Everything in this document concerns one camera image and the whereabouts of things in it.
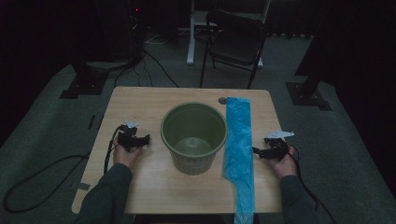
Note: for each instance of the round table grommet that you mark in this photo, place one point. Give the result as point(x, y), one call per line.
point(221, 100)

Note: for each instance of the dark equipment tower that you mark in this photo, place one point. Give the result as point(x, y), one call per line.
point(135, 31)

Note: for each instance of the black stand base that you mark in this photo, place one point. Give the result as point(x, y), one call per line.
point(84, 84)
point(306, 95)

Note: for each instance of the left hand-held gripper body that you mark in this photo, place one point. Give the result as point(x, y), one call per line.
point(127, 138)

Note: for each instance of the green plastic bin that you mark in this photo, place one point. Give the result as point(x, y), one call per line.
point(193, 161)

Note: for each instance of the black folding chair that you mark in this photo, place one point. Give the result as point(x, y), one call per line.
point(233, 46)

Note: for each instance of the white metal stand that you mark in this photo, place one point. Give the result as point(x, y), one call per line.
point(190, 46)

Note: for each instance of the person's right hand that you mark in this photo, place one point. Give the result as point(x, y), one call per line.
point(285, 166)

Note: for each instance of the grey tape piece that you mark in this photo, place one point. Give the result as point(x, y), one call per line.
point(83, 186)

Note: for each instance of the person's left hand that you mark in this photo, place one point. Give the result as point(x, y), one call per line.
point(124, 157)

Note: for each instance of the blue plastic bag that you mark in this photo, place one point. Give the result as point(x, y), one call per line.
point(239, 149)

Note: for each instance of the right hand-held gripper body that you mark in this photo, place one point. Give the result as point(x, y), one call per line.
point(277, 146)

